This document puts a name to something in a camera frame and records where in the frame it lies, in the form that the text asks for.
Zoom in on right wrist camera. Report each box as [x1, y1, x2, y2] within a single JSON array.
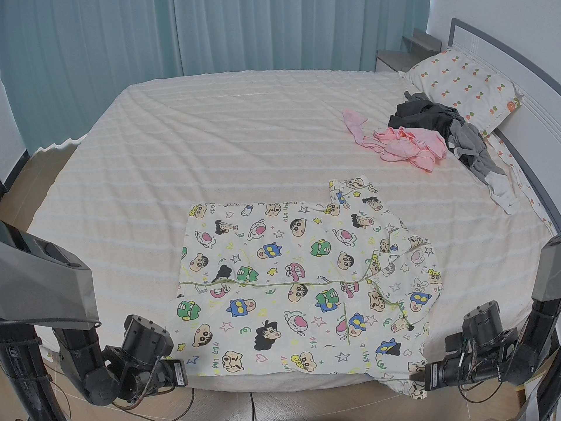
[[445, 332, 472, 358]]

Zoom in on white printed pyjama top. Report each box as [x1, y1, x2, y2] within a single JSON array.
[[169, 175, 446, 400]]

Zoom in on grey garment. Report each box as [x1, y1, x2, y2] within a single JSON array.
[[447, 119, 505, 187]]

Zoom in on bed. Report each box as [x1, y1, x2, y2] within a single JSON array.
[[26, 17, 561, 400]]

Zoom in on black garment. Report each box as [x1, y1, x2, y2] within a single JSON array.
[[388, 90, 465, 148]]

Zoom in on white garment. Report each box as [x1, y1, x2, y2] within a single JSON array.
[[486, 171, 521, 215]]

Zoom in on blue-green curtain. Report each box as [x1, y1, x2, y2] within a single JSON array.
[[0, 0, 432, 157]]

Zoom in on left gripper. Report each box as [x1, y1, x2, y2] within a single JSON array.
[[146, 356, 190, 396]]

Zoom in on pink garment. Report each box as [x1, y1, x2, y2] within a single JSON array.
[[343, 108, 448, 174]]

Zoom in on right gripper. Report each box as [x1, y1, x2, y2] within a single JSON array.
[[409, 358, 469, 393]]

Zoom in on grey bedside table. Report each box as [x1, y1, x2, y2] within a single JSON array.
[[376, 34, 442, 74]]

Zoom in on white printed pillow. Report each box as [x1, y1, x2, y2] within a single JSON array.
[[401, 47, 525, 138]]

